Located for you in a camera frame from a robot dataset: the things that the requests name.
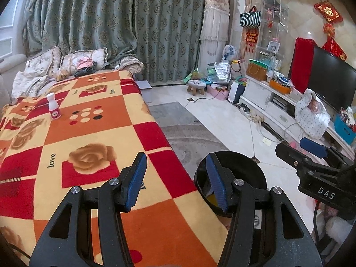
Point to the red cloth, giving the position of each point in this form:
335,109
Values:
301,61

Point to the black round trash bin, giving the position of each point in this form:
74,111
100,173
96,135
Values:
242,169

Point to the red knot wall ornament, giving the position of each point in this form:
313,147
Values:
328,12

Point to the white lace-covered standing unit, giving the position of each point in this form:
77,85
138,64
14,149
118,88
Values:
215,27

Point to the blue plastic basket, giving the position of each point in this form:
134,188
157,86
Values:
343,129

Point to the beige embroidered cushion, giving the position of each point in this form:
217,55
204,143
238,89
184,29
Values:
69,61

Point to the orange tray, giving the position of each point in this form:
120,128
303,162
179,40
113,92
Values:
279,87

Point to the green patterned curtain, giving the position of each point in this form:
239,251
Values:
111,19

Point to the white blue plastic bag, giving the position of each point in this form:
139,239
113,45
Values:
230,52

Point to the navy white bag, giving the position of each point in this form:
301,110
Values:
236,93

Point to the small photo frame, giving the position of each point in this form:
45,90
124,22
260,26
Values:
273,46

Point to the person's right forearm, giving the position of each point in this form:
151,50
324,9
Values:
335,229

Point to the red hanging ornament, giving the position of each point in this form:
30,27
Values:
251,37

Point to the green plastic bag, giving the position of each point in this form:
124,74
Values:
199,75

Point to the red diamond wall decoration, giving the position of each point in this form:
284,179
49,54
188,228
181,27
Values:
335,48

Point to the white power strip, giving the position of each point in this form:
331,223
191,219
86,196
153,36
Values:
255,118

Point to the brown handbag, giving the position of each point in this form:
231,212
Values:
257,72

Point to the white television cabinet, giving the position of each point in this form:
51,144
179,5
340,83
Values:
261,94

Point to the silver foil bag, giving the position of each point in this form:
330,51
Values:
222,73

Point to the striped tote bag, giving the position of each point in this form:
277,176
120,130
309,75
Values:
250,19

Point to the black flat television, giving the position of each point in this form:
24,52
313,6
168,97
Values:
331,80

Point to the white dotted cloth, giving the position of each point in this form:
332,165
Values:
311,119

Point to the grey tufted sofa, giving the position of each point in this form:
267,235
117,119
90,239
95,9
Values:
11,66

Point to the small wooden stool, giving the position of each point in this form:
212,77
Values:
197,84

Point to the red orange printed blanket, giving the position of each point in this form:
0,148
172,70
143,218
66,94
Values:
97,116

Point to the small white pink-label bottle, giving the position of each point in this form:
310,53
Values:
54,108

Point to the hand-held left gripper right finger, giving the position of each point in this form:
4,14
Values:
218,180

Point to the clear corner shelf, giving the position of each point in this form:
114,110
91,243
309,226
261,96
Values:
274,11

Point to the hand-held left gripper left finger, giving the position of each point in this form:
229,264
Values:
136,180

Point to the grey rectangular floor mat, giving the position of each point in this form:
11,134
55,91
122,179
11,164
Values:
172,114

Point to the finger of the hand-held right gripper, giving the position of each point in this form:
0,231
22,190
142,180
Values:
313,147
294,157

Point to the pink plastic basket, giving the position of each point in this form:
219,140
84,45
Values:
219,94

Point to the pink cloth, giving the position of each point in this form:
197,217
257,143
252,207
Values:
84,62

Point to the dark cloth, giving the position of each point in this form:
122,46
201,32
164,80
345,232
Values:
84,72

